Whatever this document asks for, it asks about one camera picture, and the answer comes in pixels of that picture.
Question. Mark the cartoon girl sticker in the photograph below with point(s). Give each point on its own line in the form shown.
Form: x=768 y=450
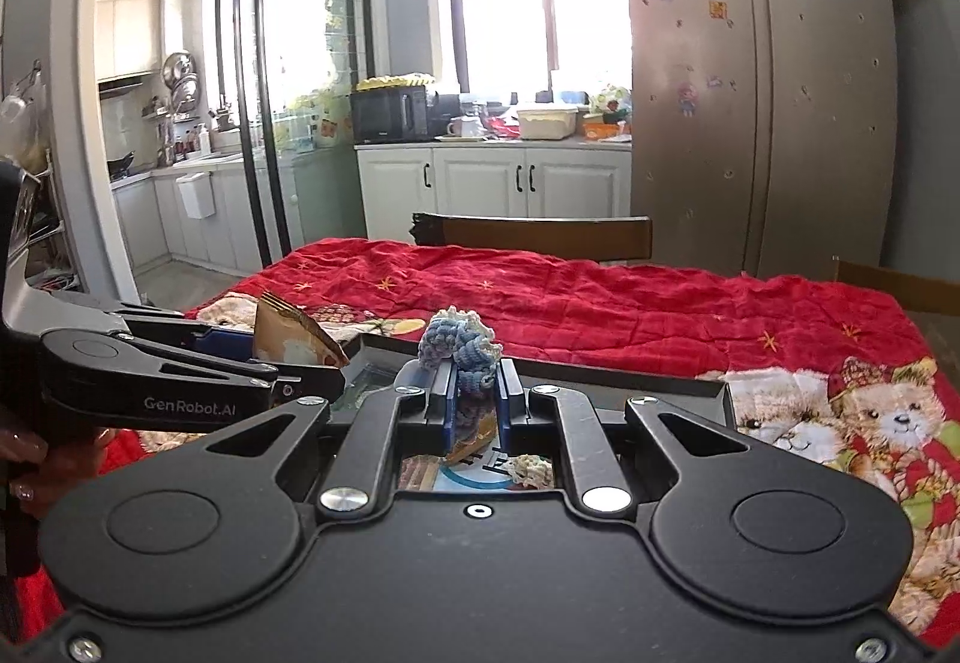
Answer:
x=688 y=99

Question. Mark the grey kitchen counter cabinet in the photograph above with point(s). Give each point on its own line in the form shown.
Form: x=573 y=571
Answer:
x=202 y=235

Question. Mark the yellow cover on microwave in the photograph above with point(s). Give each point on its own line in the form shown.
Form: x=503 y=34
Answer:
x=394 y=82

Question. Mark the red printed blanket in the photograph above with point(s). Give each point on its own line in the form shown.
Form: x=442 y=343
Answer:
x=600 y=303

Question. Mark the brown snack packet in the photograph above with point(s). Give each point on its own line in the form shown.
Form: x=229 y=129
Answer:
x=292 y=337

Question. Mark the black shallow box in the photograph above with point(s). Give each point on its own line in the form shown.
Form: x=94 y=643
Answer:
x=705 y=391

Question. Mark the black microwave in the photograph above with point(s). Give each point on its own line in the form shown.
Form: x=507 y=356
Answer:
x=386 y=115

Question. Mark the person's left hand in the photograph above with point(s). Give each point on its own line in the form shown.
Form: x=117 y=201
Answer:
x=52 y=460

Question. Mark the white mug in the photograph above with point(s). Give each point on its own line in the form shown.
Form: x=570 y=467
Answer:
x=465 y=127

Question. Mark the cream plastic container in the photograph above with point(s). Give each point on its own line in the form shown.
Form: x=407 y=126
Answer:
x=547 y=123

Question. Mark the wooden chair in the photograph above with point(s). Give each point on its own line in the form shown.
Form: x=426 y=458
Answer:
x=540 y=239
x=900 y=288

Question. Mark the glass sliding door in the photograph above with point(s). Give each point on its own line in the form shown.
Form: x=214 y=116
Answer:
x=300 y=108

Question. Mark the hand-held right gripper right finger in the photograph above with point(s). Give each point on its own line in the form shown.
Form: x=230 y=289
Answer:
x=506 y=408

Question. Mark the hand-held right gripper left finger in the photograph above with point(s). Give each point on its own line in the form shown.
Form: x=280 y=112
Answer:
x=446 y=408

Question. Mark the blue knitted scrunchie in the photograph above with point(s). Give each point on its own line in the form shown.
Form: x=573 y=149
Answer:
x=461 y=352

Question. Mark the white hanging bin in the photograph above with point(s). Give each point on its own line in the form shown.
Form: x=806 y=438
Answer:
x=195 y=196

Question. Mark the cream knitted scrunchie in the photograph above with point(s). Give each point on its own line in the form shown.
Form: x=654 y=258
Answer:
x=529 y=472

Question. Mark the printed book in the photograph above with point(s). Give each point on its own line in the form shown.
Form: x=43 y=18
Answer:
x=465 y=475

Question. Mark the flower bunch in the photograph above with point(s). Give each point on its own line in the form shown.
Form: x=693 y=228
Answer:
x=609 y=100

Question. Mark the silver refrigerator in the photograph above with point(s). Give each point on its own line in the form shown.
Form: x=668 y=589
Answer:
x=750 y=108

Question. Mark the black coffee machine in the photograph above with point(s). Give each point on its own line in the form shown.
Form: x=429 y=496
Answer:
x=444 y=115

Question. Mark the white kitchen cabinet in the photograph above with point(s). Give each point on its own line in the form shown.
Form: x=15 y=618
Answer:
x=480 y=183

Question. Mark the orange box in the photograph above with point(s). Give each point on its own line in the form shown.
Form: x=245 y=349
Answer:
x=600 y=130

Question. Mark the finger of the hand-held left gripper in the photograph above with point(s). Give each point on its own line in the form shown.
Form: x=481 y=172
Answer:
x=150 y=378
x=221 y=342

